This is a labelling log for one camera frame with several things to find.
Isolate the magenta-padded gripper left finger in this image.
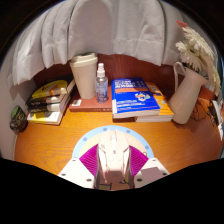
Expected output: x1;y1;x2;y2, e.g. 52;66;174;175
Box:
57;143;101;189

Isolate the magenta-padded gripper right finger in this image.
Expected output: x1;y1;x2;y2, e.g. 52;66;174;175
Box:
128;144;171;189

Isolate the pink computer mouse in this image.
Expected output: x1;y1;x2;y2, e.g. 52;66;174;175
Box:
94;129;134;192

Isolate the round cartoon print mouse pad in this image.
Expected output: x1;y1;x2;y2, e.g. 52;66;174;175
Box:
72;125;155;160

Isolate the reddish brown flat book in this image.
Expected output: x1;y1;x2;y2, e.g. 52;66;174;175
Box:
68;85;114;113

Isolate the orange cover book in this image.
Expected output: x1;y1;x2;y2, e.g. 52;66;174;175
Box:
134;81;175;123

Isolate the white and yellow book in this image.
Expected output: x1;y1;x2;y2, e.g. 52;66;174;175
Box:
26;109;64;126

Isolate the blue cover book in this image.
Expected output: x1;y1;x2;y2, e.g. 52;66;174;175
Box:
110;77;161;120

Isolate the black spine book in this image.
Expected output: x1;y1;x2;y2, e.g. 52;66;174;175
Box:
25;93;73;108
28;99;71;114

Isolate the clear spray bottle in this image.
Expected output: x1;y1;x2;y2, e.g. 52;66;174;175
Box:
94;62;109;104

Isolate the white ceramic jug vase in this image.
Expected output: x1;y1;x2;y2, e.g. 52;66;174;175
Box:
168;61;209;125

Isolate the green and black mug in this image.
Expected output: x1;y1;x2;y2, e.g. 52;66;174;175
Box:
9;104;29;134

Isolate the cream travel cup with lid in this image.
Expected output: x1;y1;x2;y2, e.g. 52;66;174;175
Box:
69;52;99;100

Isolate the white daisy flower bunch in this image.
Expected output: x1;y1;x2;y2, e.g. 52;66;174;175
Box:
175;19;222;97

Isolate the white curtain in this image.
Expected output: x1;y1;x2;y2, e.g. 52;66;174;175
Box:
11;0;214;87

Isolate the black cable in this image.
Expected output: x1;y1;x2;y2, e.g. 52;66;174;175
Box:
191;99;214;123

